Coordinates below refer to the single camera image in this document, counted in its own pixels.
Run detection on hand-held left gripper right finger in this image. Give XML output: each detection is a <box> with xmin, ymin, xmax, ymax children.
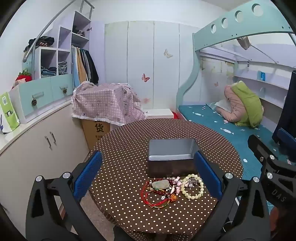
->
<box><xmin>194</xmin><ymin>151</ymin><xmax>271</xmax><ymax>241</ymax></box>

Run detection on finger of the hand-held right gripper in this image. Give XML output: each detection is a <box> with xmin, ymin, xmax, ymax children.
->
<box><xmin>277</xmin><ymin>128</ymin><xmax>296</xmax><ymax>152</ymax></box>
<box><xmin>247</xmin><ymin>134</ymin><xmax>276</xmax><ymax>172</ymax></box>

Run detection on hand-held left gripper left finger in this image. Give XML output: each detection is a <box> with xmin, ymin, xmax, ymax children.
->
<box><xmin>25</xmin><ymin>151</ymin><xmax>116</xmax><ymax>241</ymax></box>

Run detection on cream bead bracelet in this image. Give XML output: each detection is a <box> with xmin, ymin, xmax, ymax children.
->
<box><xmin>180</xmin><ymin>174</ymin><xmax>204</xmax><ymax>198</ymax></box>

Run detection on pink charm bracelet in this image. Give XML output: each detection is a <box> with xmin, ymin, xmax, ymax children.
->
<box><xmin>166</xmin><ymin>176</ymin><xmax>185</xmax><ymax>195</ymax></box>

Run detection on rectangular metal tin box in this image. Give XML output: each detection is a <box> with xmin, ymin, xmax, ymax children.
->
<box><xmin>147</xmin><ymin>138</ymin><xmax>199</xmax><ymax>178</ymax></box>

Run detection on green jade pendant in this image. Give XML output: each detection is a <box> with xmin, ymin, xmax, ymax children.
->
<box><xmin>151</xmin><ymin>179</ymin><xmax>170</xmax><ymax>189</ymax></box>

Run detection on dark red bead bracelet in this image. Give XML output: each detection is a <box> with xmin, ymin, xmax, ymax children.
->
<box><xmin>148</xmin><ymin>178</ymin><xmax>173</xmax><ymax>197</ymax></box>

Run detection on dark hanging garment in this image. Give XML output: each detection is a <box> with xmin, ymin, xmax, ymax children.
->
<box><xmin>272</xmin><ymin>70</ymin><xmax>296</xmax><ymax>145</ymax></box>

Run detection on cardboard box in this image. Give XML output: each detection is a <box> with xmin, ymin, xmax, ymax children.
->
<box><xmin>81</xmin><ymin>118</ymin><xmax>112</xmax><ymax>151</ymax></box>

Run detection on brown polka dot tablecloth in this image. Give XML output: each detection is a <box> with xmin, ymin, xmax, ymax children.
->
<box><xmin>88</xmin><ymin>119</ymin><xmax>243</xmax><ymax>234</ymax></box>

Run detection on green quilted jacket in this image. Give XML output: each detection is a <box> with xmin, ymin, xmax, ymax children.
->
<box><xmin>231</xmin><ymin>81</ymin><xmax>264</xmax><ymax>127</ymax></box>

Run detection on pink jacket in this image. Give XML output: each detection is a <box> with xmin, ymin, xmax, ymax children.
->
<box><xmin>215</xmin><ymin>84</ymin><xmax>245</xmax><ymax>123</ymax></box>

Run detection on white base cabinet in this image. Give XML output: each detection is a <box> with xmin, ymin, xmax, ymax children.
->
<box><xmin>0</xmin><ymin>100</ymin><xmax>90</xmax><ymax>223</ymax></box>

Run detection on pink checked cloth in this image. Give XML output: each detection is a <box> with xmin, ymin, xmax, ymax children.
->
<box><xmin>71</xmin><ymin>81</ymin><xmax>146</xmax><ymax>127</ymax></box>

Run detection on white low stool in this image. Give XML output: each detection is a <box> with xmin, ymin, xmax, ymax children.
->
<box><xmin>144</xmin><ymin>108</ymin><xmax>174</xmax><ymax>120</ymax></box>

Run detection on teal drawer unit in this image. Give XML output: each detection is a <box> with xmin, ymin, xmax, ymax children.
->
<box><xmin>18</xmin><ymin>74</ymin><xmax>74</xmax><ymax>117</ymax></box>

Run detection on green and white bag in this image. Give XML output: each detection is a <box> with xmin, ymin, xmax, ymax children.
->
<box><xmin>0</xmin><ymin>92</ymin><xmax>20</xmax><ymax>134</ymax></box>

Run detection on black hanging garment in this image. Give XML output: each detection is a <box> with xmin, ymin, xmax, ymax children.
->
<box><xmin>87</xmin><ymin>50</ymin><xmax>99</xmax><ymax>84</ymax></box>

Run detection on brown hanging pouch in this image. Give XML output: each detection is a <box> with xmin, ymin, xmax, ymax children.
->
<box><xmin>236</xmin><ymin>37</ymin><xmax>252</xmax><ymax>50</ymax></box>

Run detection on yellow hanging garment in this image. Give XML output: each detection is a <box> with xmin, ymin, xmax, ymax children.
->
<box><xmin>77</xmin><ymin>47</ymin><xmax>88</xmax><ymax>84</ymax></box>

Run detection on light blue hanging garment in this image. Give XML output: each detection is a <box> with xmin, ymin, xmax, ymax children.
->
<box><xmin>71</xmin><ymin>46</ymin><xmax>80</xmax><ymax>88</ymax></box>

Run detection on folded blue jeans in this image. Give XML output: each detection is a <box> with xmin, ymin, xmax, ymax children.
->
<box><xmin>41</xmin><ymin>67</ymin><xmax>57</xmax><ymax>76</ymax></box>

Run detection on grey hanging garment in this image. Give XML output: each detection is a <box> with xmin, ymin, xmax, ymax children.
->
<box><xmin>83</xmin><ymin>49</ymin><xmax>91</xmax><ymax>81</ymax></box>

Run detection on red plush item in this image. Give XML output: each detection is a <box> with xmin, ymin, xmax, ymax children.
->
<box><xmin>16</xmin><ymin>72</ymin><xmax>32</xmax><ymax>82</ymax></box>

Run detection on white wardrobe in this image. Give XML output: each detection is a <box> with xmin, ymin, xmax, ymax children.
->
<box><xmin>104</xmin><ymin>21</ymin><xmax>201</xmax><ymax>112</ymax></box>

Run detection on dark clothes pile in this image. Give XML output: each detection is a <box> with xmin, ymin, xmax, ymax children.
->
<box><xmin>24</xmin><ymin>36</ymin><xmax>55</xmax><ymax>52</ymax></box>

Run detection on white cubby shelf unit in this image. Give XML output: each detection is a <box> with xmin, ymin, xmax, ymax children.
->
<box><xmin>33</xmin><ymin>10</ymin><xmax>92</xmax><ymax>80</ymax></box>

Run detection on white wall shelf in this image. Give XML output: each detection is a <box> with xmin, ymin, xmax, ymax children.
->
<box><xmin>233</xmin><ymin>70</ymin><xmax>292</xmax><ymax>109</ymax></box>

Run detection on teal bunk bed frame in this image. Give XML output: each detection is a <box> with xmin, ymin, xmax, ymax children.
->
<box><xmin>176</xmin><ymin>0</ymin><xmax>296</xmax><ymax>121</ymax></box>

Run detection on curved grey metal rail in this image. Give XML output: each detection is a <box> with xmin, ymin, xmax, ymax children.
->
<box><xmin>22</xmin><ymin>0</ymin><xmax>95</xmax><ymax>63</ymax></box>

